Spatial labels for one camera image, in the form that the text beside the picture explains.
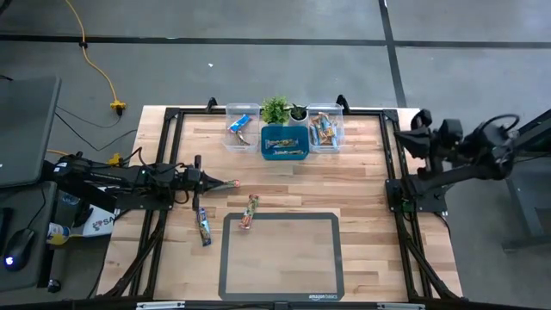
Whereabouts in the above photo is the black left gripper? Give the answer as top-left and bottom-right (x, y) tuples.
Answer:
(183, 154), (226, 213)

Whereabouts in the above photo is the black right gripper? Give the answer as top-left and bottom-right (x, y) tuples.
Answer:
(394, 108), (441, 179)

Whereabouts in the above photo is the clear plastic bin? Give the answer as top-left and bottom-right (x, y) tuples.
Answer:
(306, 102), (346, 155)
(222, 102), (263, 155)

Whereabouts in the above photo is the teal plastic bin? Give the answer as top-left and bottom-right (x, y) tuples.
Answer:
(260, 124), (311, 162)

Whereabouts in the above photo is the green leafy artificial plant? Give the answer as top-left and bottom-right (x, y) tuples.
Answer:
(261, 95), (290, 126)

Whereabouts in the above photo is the brown silicone baking mat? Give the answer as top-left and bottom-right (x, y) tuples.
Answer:
(218, 211), (346, 302)

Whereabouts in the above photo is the succulent in white pot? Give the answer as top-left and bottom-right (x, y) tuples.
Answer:
(288, 102), (310, 127)

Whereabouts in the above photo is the white printed box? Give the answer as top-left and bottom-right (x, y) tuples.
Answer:
(81, 205), (118, 239)

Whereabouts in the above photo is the black metal stand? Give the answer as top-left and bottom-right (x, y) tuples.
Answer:
(474, 109), (551, 253)

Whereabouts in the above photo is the yellow white bottle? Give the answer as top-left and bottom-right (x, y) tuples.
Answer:
(46, 221), (72, 246)

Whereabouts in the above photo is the grey laptop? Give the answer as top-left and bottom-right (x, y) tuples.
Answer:
(0, 76), (62, 189)

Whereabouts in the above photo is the black computer mouse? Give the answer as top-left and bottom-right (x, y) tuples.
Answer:
(3, 227), (36, 272)

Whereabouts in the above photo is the dark grey desk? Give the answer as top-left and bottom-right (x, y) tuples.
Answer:
(0, 180), (59, 294)

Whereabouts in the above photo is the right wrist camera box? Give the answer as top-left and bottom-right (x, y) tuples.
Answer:
(437, 118), (465, 147)

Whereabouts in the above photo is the black metal table frame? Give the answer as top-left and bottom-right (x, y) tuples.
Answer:
(96, 94), (464, 310)

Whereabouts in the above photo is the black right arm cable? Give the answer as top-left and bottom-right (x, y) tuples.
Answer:
(476, 113), (521, 135)

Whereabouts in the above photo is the yellow extension cable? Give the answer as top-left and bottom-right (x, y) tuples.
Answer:
(46, 148), (125, 168)
(64, 0), (128, 116)

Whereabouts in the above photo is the silver metal bracket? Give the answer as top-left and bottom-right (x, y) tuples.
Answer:
(377, 302), (426, 310)
(136, 301), (186, 310)

